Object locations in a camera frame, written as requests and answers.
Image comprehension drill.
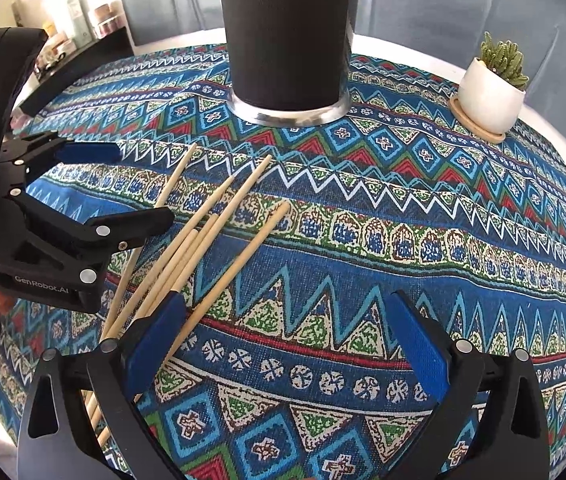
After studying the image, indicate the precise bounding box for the patterned blue tablecloth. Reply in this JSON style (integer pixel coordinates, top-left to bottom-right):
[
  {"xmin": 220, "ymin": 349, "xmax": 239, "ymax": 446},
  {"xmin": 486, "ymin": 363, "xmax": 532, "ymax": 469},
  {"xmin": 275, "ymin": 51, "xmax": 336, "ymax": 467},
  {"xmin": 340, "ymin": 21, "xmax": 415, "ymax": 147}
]
[{"xmin": 28, "ymin": 46, "xmax": 566, "ymax": 479}]

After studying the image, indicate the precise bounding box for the white potted succulent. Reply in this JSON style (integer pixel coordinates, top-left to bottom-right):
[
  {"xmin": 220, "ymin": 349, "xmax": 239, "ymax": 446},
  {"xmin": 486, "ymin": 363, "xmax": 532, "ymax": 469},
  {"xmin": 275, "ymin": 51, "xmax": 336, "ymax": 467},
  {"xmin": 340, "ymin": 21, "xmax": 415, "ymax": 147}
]
[{"xmin": 456, "ymin": 32, "xmax": 529, "ymax": 136}]

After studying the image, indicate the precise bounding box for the black side shelf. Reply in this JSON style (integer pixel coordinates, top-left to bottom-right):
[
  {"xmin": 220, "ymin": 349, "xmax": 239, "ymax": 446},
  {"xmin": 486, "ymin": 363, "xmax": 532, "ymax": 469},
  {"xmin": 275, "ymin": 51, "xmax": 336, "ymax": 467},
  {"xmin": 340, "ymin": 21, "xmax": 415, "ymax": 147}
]
[{"xmin": 18, "ymin": 27, "xmax": 133, "ymax": 117}]

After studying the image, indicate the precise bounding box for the pale green bottle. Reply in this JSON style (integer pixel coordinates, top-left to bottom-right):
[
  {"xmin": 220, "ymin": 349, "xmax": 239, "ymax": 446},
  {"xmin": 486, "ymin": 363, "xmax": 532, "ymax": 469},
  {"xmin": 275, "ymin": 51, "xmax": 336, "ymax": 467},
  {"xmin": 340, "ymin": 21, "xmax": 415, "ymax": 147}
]
[{"xmin": 66, "ymin": 0, "xmax": 93, "ymax": 49}]

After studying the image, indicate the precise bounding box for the black cylindrical utensil holder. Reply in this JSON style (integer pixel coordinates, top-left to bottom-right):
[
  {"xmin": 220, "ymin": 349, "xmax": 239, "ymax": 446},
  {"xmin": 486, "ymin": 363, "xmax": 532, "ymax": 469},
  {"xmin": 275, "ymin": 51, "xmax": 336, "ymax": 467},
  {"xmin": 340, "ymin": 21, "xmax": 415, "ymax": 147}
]
[{"xmin": 221, "ymin": 0, "xmax": 358, "ymax": 128}]

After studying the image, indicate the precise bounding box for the wooden chopstick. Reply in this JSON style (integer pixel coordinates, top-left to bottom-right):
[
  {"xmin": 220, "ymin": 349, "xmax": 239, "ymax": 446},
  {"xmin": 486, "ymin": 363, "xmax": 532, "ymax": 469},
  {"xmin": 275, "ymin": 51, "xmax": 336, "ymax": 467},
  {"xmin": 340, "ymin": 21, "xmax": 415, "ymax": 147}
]
[
  {"xmin": 97, "ymin": 199, "xmax": 293, "ymax": 446},
  {"xmin": 132, "ymin": 154, "xmax": 274, "ymax": 321},
  {"xmin": 100, "ymin": 174, "xmax": 235, "ymax": 340},
  {"xmin": 84, "ymin": 142, "xmax": 200, "ymax": 416},
  {"xmin": 149, "ymin": 214, "xmax": 219, "ymax": 314},
  {"xmin": 132, "ymin": 229, "xmax": 198, "ymax": 322}
]

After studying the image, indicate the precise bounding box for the wooden coaster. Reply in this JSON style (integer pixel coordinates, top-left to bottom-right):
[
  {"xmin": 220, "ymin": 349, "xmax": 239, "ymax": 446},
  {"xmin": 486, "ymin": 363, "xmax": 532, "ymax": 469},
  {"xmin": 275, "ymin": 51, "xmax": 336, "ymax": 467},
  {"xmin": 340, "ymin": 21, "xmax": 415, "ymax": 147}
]
[{"xmin": 449, "ymin": 94, "xmax": 505, "ymax": 144}]

